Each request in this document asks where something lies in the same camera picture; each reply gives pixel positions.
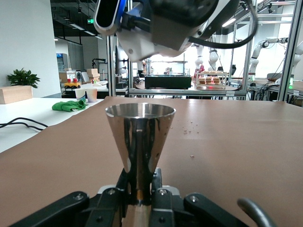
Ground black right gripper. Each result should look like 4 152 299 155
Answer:
149 0 221 52

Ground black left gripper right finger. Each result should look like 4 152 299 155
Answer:
149 167 250 227

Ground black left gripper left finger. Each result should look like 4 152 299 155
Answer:
9 167 130 227

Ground steel double cone jigger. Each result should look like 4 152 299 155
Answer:
104 102 177 227

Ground pale pink paper cup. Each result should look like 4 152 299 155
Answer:
85 87 98 103

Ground printed white paper cup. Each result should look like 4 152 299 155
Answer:
74 88 87 102

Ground black tray box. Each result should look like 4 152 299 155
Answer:
144 75 192 90

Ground white rack with breads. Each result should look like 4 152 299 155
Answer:
195 70 230 90

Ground brown table mat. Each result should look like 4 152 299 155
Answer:
0 96 303 227

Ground stacked cardboard boxes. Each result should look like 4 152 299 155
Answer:
86 68 101 82

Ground green cloth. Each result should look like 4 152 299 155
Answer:
51 99 89 113

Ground white side table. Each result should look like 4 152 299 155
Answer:
0 97 105 154

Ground light wooden planter box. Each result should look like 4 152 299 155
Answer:
0 85 34 105

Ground green potted plant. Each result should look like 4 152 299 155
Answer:
6 68 41 89

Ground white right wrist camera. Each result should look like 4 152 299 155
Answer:
93 0 155 62

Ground aluminium cell frame post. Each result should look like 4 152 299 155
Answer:
106 35 117 96

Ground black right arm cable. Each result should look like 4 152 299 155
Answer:
188 0 259 50

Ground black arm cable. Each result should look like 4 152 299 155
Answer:
188 0 259 50
237 197 278 227

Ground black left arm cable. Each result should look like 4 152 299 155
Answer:
237 197 278 227

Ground black cable on white table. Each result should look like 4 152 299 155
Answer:
0 117 49 131

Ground wide aluminium frame post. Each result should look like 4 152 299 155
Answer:
277 0 303 103

